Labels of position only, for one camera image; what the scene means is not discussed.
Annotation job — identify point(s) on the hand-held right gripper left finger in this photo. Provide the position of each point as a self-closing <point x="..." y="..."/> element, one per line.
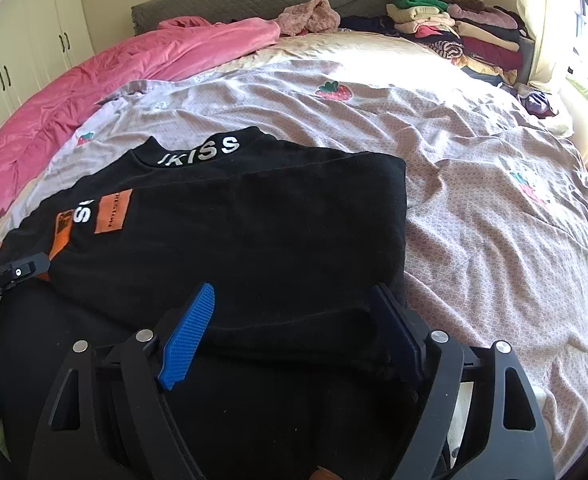
<point x="188" y="340"/>

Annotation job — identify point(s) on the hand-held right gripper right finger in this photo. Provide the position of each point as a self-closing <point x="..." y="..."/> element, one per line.
<point x="399" y="335"/>

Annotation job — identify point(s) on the dark navy garment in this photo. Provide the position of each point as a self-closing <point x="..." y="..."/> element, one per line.
<point x="369" y="24"/>

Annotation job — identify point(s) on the strawberry printed bedsheet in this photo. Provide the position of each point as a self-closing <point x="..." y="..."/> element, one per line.
<point x="449" y="160"/>

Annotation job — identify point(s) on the purple printed garment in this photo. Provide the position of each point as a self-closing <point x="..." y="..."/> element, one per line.
<point x="539" y="102"/>

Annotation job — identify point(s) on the white wardrobe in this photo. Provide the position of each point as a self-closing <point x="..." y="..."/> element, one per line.
<point x="28" y="35"/>

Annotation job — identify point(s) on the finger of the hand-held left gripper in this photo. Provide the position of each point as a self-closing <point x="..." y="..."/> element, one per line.
<point x="21" y="270"/>

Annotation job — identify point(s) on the pink quilt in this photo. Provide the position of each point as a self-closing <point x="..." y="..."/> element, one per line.
<point x="73" y="100"/>

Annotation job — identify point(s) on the stack of folded clothes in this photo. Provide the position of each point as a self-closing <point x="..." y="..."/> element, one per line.
<point x="454" y="30"/>

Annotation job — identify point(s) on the cream curtain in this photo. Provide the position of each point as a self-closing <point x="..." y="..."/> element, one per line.
<point x="549" y="20"/>

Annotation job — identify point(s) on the pink fluffy garment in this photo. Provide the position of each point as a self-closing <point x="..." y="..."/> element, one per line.
<point x="311" y="15"/>

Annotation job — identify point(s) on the black sweatshirt with orange patches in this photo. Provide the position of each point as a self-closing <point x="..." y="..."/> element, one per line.
<point x="223" y="235"/>

